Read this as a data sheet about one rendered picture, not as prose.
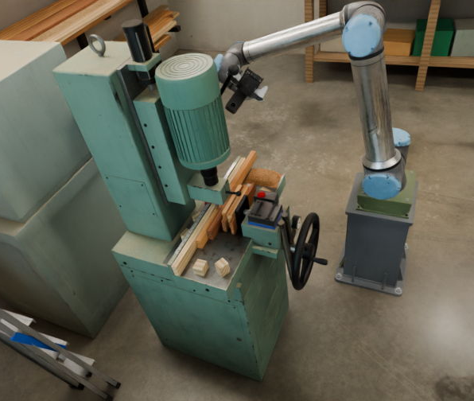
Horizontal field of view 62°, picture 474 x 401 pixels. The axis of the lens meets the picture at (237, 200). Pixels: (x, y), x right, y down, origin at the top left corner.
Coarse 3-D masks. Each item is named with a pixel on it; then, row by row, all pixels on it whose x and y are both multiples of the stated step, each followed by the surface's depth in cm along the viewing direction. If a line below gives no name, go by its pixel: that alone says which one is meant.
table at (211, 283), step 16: (272, 192) 158; (208, 240) 144; (224, 240) 143; (240, 240) 142; (192, 256) 140; (208, 256) 139; (224, 256) 138; (240, 256) 137; (272, 256) 142; (192, 272) 135; (208, 272) 134; (240, 272) 137; (192, 288) 136; (208, 288) 132; (224, 288) 128
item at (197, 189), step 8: (192, 176) 145; (200, 176) 145; (192, 184) 142; (200, 184) 141; (216, 184) 140; (224, 184) 140; (192, 192) 144; (200, 192) 142; (208, 192) 140; (216, 192) 138; (224, 192) 141; (208, 200) 143; (216, 200) 141; (224, 200) 142
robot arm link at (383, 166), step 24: (360, 24) 125; (384, 24) 133; (360, 48) 128; (360, 72) 136; (384, 72) 136; (360, 96) 142; (384, 96) 141; (360, 120) 151; (384, 120) 146; (384, 144) 152; (384, 168) 156; (384, 192) 162
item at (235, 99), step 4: (236, 92) 148; (240, 92) 148; (232, 96) 147; (236, 96) 148; (240, 96) 148; (244, 96) 149; (232, 100) 147; (236, 100) 147; (240, 100) 148; (228, 104) 146; (232, 104) 146; (236, 104) 147; (240, 104) 148; (228, 108) 146; (232, 108) 146; (236, 108) 147; (232, 112) 147
